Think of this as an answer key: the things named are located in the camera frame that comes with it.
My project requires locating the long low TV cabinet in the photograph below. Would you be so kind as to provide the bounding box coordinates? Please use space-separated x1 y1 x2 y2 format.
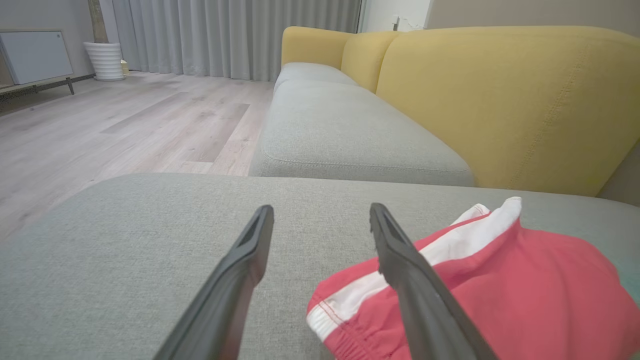
0 29 96 101

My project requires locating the indoor tree plant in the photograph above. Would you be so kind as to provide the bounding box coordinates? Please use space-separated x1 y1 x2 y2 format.
87 0 110 44

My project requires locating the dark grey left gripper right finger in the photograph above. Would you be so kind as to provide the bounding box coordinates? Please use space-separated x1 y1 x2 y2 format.
369 202 499 360

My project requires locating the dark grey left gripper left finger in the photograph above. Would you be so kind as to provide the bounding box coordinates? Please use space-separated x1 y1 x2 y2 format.
151 204 275 360

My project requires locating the red shorts white stripe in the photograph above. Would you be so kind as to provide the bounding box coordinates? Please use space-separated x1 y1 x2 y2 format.
306 196 640 360

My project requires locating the yellow sofa armrest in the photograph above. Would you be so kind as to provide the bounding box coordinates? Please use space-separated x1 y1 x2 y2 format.
281 26 353 68

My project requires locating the grey pleated curtain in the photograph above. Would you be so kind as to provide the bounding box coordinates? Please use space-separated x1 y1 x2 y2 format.
111 0 362 82

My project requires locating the white ribbed plant pot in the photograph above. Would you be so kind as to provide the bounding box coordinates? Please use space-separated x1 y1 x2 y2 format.
83 41 126 82

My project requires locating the wide grey sofa chaise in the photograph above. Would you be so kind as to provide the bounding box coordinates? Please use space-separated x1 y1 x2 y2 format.
0 173 640 360

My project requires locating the grey sofa seat cushion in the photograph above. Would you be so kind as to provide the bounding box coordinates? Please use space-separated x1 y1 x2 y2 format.
273 62 358 93
248 80 476 188

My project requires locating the yellow sofa backrest cushion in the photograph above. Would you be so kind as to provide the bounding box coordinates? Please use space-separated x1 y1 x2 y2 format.
340 31 401 94
376 26 640 197

